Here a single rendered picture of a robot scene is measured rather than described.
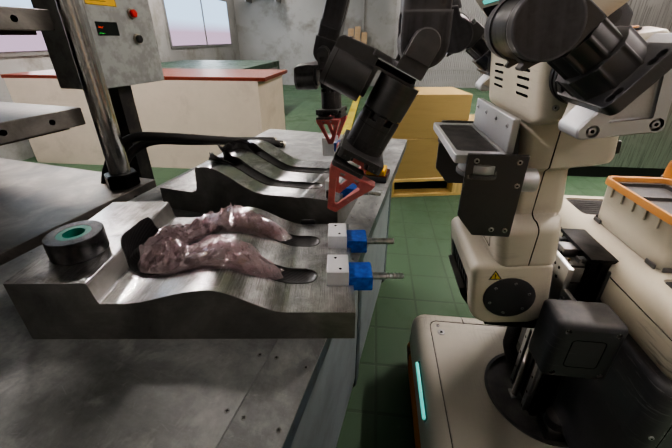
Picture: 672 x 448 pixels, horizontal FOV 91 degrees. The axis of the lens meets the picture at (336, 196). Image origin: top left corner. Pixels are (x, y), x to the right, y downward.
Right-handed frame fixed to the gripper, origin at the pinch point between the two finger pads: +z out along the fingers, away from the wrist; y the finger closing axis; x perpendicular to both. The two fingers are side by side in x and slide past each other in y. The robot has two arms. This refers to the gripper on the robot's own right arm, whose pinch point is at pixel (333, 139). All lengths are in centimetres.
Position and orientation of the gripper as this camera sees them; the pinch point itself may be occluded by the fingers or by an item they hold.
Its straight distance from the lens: 100.4
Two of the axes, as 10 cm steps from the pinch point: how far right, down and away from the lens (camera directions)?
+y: -2.9, 3.6, -8.9
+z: 0.5, 9.3, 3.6
